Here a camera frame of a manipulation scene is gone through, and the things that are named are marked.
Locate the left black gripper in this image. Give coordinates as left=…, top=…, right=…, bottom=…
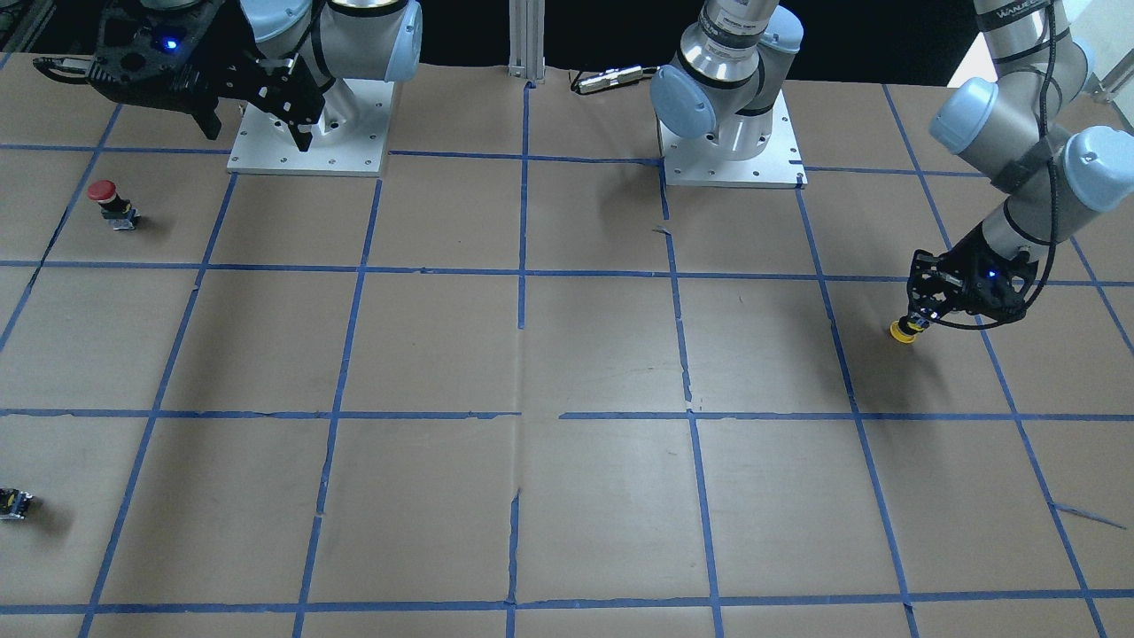
left=905, top=229, right=1038, bottom=331

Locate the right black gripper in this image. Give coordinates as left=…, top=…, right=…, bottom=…
left=88, top=1, right=325, bottom=152

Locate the yellow push button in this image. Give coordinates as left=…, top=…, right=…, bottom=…
left=889, top=315, right=930, bottom=344

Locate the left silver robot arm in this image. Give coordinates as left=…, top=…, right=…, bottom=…
left=649, top=1, right=1131, bottom=344

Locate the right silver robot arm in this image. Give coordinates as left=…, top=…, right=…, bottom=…
left=82, top=1, right=423, bottom=151

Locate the red push button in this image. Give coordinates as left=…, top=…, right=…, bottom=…
left=86, top=179, right=138, bottom=231

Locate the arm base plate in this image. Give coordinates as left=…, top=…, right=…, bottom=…
left=657, top=92, right=809, bottom=189
left=227, top=78, right=400, bottom=178

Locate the aluminium frame post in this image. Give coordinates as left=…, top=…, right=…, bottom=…
left=508, top=0, right=545, bottom=84

